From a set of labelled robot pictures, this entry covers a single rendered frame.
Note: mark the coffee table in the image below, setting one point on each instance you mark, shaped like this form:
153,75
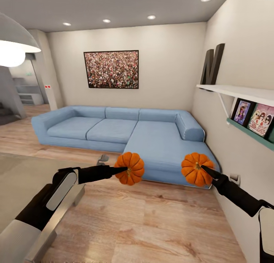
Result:
21,179

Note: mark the stairs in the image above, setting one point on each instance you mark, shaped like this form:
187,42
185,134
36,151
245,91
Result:
7,116

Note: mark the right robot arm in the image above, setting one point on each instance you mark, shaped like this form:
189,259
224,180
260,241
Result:
230,188

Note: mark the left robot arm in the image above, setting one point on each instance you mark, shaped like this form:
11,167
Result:
21,234

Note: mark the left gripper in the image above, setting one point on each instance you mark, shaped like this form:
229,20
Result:
103,172

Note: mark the pumpkin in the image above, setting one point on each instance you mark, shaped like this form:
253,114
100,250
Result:
134,171
194,173

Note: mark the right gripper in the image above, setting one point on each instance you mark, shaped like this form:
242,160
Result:
225,187

